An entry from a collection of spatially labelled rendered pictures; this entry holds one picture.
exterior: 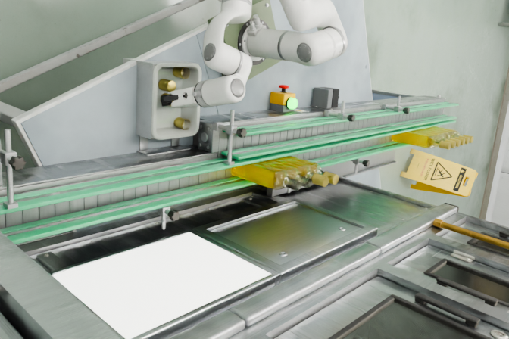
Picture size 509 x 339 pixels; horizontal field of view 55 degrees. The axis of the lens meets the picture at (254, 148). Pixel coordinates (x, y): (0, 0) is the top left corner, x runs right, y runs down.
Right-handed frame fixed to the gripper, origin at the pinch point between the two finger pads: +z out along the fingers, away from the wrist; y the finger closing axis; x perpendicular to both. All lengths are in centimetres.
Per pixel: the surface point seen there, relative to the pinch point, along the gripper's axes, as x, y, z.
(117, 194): -25.0, -22.3, -1.2
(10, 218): -26, -50, -1
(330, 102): -4, 80, -2
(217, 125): -8.9, 10.0, -7.9
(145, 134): -9.4, -8.7, 3.2
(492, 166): -100, 609, 106
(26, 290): -22, -76, -78
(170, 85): 4.3, -1.4, -2.1
